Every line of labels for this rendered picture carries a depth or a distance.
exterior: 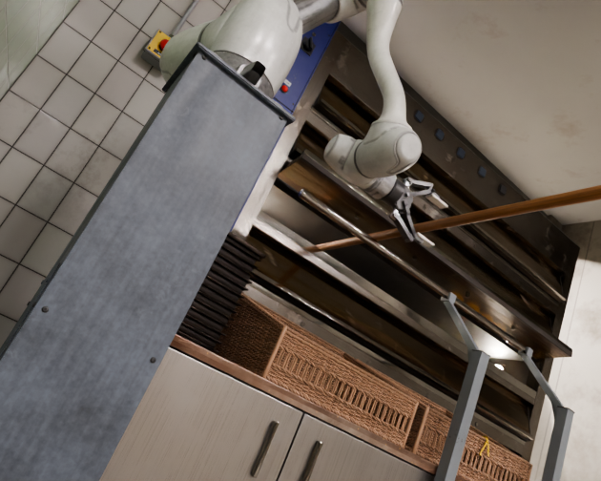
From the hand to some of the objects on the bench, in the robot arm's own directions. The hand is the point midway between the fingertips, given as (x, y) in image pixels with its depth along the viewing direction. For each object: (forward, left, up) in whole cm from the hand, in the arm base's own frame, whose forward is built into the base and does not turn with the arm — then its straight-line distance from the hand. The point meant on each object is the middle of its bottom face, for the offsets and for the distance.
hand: (435, 224), depth 148 cm
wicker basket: (+62, +37, -61) cm, 94 cm away
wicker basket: (+3, +38, -61) cm, 72 cm away
